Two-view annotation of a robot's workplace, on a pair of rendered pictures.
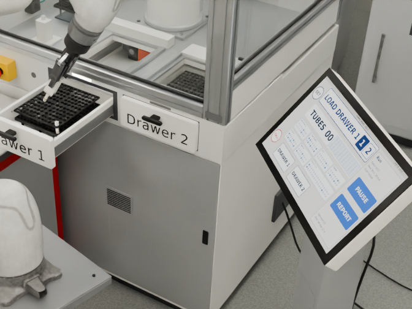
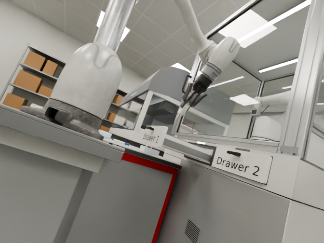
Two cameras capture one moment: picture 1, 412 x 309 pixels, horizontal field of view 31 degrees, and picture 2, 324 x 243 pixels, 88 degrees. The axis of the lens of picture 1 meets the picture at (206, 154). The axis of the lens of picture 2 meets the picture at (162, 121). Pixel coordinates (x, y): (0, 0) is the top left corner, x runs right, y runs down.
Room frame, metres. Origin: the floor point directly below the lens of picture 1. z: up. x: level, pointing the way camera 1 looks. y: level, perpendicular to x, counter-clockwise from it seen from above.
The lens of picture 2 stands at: (1.16, -0.04, 0.81)
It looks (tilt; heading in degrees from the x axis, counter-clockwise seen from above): 9 degrees up; 40
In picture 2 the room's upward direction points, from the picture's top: 19 degrees clockwise
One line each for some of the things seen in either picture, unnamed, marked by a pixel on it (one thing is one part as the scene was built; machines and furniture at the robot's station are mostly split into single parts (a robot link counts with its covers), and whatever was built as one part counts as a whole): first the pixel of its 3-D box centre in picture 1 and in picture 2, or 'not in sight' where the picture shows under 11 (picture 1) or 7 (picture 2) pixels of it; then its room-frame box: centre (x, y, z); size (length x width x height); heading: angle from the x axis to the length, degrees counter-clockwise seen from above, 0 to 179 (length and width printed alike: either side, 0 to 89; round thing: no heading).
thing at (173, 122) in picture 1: (158, 123); (237, 162); (2.01, 0.16, 0.87); 0.29 x 0.02 x 0.11; 62
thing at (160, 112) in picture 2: not in sight; (156, 127); (3.27, 1.78, 1.13); 1.78 x 1.14 x 0.45; 62
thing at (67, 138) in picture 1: (59, 111); (182, 148); (2.06, 0.49, 0.86); 0.40 x 0.26 x 0.06; 152
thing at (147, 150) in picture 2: not in sight; (149, 150); (2.12, 0.78, 0.78); 0.12 x 0.08 x 0.04; 157
